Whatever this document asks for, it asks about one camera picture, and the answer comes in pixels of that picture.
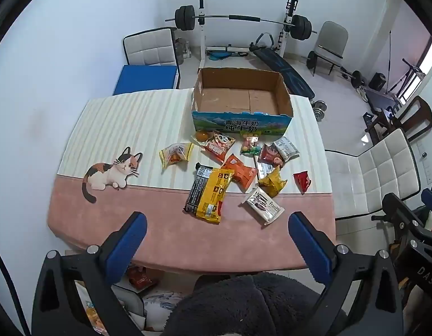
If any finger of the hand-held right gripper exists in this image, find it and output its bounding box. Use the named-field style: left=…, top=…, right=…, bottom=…
left=372, top=192, right=428, bottom=233
left=421, top=188, right=432, bottom=218

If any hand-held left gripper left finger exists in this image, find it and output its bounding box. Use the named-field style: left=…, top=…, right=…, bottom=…
left=31, top=211, right=148, bottom=336

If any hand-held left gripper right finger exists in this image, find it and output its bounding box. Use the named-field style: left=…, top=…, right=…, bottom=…
left=288, top=211, right=403, bottom=336

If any brown snack packet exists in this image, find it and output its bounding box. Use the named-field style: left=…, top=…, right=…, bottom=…
left=257, top=143, right=283, bottom=167

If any printed cardboard box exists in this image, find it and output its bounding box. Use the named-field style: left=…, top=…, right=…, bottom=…
left=191, top=67, right=294, bottom=137

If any red packet under table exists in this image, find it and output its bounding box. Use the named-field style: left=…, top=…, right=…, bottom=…
left=127, top=266, right=157, bottom=289

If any white padded chair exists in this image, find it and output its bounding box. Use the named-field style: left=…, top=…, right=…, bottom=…
left=324, top=128, right=421, bottom=221
left=123, top=27, right=182, bottom=90

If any white brown wafer packet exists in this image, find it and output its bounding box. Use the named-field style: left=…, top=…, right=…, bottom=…
left=242, top=186, right=285, bottom=225

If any red triangular snack packet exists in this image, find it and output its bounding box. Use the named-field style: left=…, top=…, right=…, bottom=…
left=293, top=170, right=312, bottom=194

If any small yellow snack packet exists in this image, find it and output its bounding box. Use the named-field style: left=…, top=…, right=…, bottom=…
left=257, top=166, right=288, bottom=198

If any white printed bag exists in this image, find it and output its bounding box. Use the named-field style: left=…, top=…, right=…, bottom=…
left=111, top=285, right=192, bottom=333

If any clear plastic packet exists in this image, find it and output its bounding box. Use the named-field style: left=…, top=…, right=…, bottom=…
left=254, top=156, right=274, bottom=179

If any dark wooden chair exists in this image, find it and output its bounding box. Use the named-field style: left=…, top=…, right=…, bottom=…
left=365, top=95, right=432, bottom=144

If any black snack packet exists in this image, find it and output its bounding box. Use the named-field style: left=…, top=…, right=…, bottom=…
left=184, top=163, right=217, bottom=214

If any person's dark fleece clothing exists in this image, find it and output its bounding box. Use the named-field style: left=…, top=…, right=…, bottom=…
left=163, top=272, right=346, bottom=336

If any yellow bread packet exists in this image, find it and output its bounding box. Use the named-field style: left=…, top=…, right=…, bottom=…
left=159, top=142, right=194, bottom=169

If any white grey snack packet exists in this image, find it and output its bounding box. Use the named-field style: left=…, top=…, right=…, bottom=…
left=273, top=136, right=300, bottom=162

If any large yellow snack packet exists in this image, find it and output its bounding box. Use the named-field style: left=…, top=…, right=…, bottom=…
left=195, top=168, right=235, bottom=224

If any orange snack packet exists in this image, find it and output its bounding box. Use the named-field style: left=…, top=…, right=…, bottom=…
left=221, top=154, right=259, bottom=191

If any cat print tablecloth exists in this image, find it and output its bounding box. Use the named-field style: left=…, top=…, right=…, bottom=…
left=46, top=89, right=337, bottom=274

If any colourful candy packet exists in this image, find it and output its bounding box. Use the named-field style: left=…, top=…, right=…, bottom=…
left=240, top=136, right=264, bottom=156

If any chrome dumbbell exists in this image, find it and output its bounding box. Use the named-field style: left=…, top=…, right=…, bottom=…
left=312, top=100, right=328, bottom=122

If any black exercise machine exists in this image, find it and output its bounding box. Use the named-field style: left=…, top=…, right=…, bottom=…
left=363, top=30, right=428, bottom=113

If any black speaker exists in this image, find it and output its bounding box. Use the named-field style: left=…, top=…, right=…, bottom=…
left=370, top=73, right=387, bottom=91

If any red panda snack packet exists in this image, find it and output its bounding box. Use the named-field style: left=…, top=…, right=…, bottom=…
left=201, top=130, right=236, bottom=163

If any blue cushion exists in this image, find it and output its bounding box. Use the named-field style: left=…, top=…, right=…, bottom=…
left=113, top=65, right=178, bottom=96

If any black weight bench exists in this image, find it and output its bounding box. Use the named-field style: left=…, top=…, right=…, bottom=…
left=249, top=42, right=316, bottom=99

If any short black barbell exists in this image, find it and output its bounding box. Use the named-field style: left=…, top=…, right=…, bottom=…
left=306, top=51, right=368, bottom=89

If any grey chair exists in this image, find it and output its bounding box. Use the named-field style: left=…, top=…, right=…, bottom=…
left=312, top=21, right=349, bottom=76

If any clear plastic jug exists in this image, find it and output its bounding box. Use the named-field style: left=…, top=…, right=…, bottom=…
left=174, top=38, right=192, bottom=64

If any white barbell rack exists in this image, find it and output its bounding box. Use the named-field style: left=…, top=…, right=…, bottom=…
left=197, top=0, right=297, bottom=71

